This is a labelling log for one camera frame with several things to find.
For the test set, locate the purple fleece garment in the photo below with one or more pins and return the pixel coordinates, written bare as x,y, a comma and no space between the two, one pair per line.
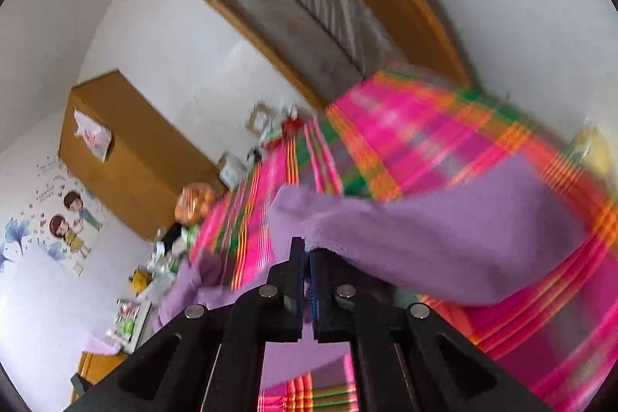
434,238

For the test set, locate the wooden door frame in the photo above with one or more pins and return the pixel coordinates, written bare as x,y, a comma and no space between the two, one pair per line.
253,40

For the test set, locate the wooden wardrobe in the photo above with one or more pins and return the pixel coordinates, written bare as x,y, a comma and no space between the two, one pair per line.
135,151

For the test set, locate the brown cardboard parcel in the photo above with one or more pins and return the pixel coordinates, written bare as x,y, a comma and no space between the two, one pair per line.
258,120

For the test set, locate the yellow bag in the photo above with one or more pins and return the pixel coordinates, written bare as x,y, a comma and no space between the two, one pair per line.
138,279

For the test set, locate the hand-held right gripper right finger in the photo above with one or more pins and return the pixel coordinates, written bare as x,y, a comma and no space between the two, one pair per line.
315,296

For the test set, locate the black cloth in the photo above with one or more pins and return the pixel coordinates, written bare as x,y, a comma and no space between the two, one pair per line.
171,236

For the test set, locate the wooden nightstand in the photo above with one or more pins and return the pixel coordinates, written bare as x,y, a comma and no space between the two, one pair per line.
101,373

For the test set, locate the white carton box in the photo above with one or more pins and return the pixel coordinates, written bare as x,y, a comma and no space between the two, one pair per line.
231,173

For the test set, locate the pink cloth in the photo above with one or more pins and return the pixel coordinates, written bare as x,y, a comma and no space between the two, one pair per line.
99,344

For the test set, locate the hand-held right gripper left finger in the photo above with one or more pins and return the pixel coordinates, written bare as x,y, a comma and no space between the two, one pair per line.
300,291

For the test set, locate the white plastic bag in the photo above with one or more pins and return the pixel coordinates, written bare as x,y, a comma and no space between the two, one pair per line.
91,134

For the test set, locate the pink green plaid blanket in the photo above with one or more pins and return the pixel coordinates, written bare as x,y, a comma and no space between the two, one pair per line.
386,127

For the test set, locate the bag of oranges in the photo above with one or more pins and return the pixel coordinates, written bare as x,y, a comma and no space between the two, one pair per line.
193,204

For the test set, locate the cartoon wall sticker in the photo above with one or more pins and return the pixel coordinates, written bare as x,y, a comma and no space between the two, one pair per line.
72,209

